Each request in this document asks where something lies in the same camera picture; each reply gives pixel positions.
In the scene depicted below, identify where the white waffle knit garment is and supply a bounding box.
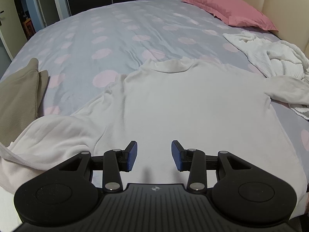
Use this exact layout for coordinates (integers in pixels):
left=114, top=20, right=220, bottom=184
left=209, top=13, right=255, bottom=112
left=222, top=31, right=309, bottom=120

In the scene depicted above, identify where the white door frame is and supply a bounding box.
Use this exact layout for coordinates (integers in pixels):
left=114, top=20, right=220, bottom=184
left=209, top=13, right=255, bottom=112
left=22, top=0, right=71, bottom=33

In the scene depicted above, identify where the beige padded headboard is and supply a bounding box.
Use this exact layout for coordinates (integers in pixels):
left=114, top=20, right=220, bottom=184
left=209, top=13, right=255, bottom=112
left=200, top=0, right=309, bottom=54

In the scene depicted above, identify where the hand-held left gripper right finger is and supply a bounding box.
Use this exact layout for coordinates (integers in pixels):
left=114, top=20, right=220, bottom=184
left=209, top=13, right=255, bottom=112
left=171, top=140, right=255, bottom=194

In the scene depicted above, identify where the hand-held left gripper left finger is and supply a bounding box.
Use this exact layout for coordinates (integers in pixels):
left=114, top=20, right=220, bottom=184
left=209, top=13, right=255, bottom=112
left=55, top=140, right=138, bottom=194

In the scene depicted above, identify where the pink pillow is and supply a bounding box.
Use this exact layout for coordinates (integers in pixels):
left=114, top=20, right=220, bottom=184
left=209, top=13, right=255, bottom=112
left=181, top=0, right=278, bottom=32

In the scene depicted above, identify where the cream door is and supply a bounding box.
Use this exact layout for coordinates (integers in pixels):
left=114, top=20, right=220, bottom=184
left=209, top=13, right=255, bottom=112
left=0, top=0, right=28, bottom=61

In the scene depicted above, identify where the white fleece sweater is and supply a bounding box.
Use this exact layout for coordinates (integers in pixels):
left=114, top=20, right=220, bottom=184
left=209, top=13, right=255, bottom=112
left=0, top=57, right=309, bottom=195

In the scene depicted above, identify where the beige fleece garment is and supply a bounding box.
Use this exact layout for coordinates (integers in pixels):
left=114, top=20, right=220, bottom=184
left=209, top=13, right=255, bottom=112
left=0, top=57, right=50, bottom=148

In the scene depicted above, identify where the red framed picture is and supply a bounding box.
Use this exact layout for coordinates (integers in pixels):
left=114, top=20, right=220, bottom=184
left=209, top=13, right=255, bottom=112
left=23, top=18, right=36, bottom=38

